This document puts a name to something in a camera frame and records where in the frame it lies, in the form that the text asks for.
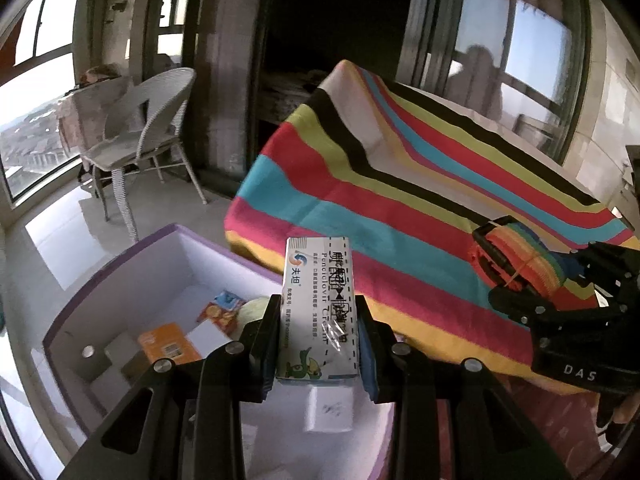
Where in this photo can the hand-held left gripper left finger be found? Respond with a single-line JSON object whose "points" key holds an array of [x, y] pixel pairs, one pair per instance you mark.
{"points": [[262, 360]]}

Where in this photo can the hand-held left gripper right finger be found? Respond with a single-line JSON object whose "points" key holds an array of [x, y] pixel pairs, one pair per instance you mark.
{"points": [[369, 370]]}

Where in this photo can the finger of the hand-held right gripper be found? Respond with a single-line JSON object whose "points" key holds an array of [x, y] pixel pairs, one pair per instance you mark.
{"points": [[520, 306], [600, 260]]}

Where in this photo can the green sponge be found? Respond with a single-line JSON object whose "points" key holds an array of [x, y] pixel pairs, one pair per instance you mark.
{"points": [[254, 312]]}

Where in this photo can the white green medicine box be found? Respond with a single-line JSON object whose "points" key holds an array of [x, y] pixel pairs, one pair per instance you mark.
{"points": [[320, 310]]}

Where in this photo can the purple white storage box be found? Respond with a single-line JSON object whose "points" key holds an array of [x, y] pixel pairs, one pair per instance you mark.
{"points": [[165, 260]]}

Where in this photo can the person's right forearm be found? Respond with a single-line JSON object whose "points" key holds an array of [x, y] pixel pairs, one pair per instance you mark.
{"points": [[622, 412]]}

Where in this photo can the flat white box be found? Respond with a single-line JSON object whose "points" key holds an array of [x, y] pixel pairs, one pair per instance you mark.
{"points": [[330, 407]]}

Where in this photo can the small white box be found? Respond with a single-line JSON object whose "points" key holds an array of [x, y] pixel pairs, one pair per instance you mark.
{"points": [[207, 338]]}

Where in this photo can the colourful snack packet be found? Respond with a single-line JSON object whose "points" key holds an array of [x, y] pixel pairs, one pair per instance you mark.
{"points": [[222, 310]]}

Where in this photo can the orange white box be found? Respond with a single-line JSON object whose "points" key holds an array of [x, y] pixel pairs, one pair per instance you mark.
{"points": [[165, 342]]}

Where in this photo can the grey white box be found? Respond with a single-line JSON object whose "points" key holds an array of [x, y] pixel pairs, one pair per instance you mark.
{"points": [[117, 355]]}

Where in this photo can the striped colourful tablecloth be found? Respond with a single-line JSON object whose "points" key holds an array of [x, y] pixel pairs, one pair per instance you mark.
{"points": [[400, 185]]}

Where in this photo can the window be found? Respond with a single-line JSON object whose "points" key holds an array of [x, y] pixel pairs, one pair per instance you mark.
{"points": [[510, 50], [172, 10], [35, 110]]}

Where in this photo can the white wicker chair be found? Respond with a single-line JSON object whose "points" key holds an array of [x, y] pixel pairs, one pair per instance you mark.
{"points": [[160, 100]]}

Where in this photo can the pale cloth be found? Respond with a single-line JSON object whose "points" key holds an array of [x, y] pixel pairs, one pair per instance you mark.
{"points": [[90, 110]]}

